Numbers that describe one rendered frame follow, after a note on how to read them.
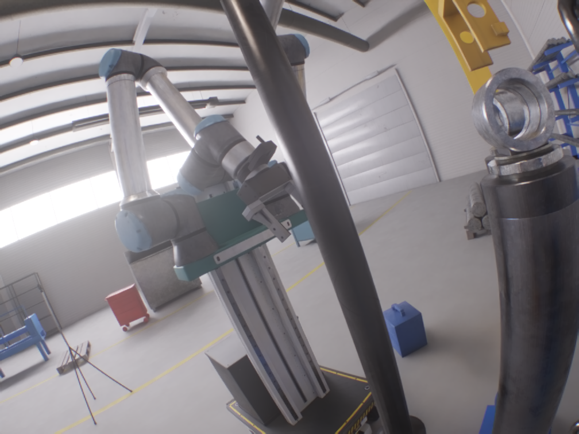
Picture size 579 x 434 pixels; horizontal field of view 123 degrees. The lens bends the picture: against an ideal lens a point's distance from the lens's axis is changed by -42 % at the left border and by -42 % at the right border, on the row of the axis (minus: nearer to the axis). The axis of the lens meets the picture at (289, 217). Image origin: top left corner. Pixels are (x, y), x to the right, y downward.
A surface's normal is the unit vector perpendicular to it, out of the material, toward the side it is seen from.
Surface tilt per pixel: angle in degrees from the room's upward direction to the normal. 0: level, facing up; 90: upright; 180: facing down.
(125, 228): 95
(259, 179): 66
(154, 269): 90
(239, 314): 90
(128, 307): 90
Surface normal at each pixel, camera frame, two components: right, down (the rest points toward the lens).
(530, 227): -0.79, 0.36
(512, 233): -0.90, 0.37
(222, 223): 0.62, -0.17
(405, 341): 0.07, 0.07
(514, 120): 0.04, 0.34
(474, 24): -0.47, 0.26
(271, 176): 0.50, -0.56
